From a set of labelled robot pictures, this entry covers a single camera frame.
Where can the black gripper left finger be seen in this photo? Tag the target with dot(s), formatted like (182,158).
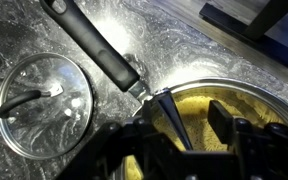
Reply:
(117,140)

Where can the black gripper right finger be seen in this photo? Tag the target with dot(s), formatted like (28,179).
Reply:
(220,120)

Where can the steel pot with pasta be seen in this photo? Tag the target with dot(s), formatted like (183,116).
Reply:
(90,43)

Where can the black floor stand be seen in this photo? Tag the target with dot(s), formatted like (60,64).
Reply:
(267,20)

